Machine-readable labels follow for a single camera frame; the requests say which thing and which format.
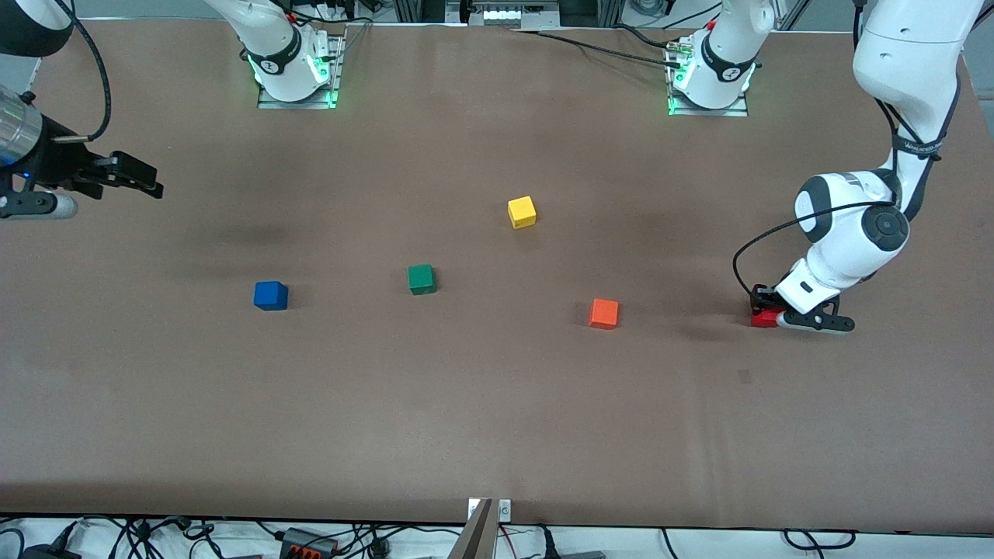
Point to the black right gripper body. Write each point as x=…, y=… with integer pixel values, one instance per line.
x=56, y=160

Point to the red wooden block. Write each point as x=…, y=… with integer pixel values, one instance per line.
x=765, y=318

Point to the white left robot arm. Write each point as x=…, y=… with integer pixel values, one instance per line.
x=908, y=62

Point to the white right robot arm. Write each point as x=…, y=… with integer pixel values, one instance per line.
x=279, y=46

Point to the orange wooden block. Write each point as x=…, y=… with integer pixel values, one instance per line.
x=603, y=313

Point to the blue wooden block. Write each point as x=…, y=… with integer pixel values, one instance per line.
x=270, y=296

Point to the yellow wooden block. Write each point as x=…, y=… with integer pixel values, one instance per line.
x=522, y=212

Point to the green wooden block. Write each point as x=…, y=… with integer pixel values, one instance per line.
x=421, y=279

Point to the black power adapter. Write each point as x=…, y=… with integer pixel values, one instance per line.
x=46, y=553

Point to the grey control box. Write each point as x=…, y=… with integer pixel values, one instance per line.
x=512, y=12

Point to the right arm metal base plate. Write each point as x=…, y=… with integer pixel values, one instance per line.
x=295, y=104

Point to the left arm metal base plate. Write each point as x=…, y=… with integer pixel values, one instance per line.
x=734, y=111

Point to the white post bracket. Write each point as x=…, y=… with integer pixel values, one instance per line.
x=505, y=510

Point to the grey metal camera post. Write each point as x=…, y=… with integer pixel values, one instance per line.
x=474, y=536

